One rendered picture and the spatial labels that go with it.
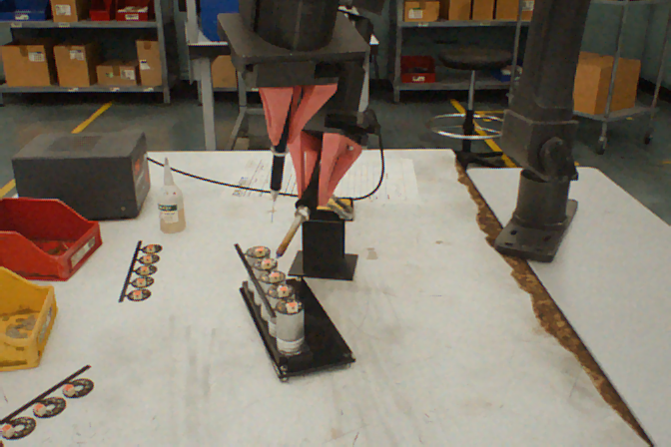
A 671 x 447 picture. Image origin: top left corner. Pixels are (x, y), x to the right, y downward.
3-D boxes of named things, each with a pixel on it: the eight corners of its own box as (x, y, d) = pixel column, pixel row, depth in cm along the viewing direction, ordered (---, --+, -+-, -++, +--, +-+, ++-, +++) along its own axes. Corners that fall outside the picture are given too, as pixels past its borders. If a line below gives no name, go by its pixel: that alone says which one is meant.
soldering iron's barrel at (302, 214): (287, 260, 64) (313, 216, 68) (283, 250, 63) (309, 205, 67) (274, 258, 65) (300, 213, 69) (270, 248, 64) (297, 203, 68)
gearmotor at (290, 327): (300, 344, 59) (299, 295, 57) (308, 359, 57) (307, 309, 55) (274, 349, 58) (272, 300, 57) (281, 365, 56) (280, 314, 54)
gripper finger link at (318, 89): (221, 121, 55) (225, 19, 49) (300, 115, 58) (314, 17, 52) (241, 171, 51) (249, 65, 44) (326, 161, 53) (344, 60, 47)
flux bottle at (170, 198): (156, 226, 86) (148, 156, 83) (180, 221, 88) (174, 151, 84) (165, 235, 84) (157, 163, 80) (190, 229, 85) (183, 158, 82)
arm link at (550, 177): (545, 141, 76) (587, 137, 77) (507, 122, 84) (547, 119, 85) (538, 191, 79) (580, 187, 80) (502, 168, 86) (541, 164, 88)
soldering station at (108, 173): (153, 191, 99) (146, 130, 95) (139, 222, 88) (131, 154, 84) (49, 195, 97) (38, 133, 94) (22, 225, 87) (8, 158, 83)
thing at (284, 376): (239, 296, 70) (238, 286, 69) (303, 284, 72) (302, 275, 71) (279, 386, 56) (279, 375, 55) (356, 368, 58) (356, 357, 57)
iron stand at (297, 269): (331, 306, 74) (380, 247, 70) (269, 263, 73) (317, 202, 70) (337, 280, 80) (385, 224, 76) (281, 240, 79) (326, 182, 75)
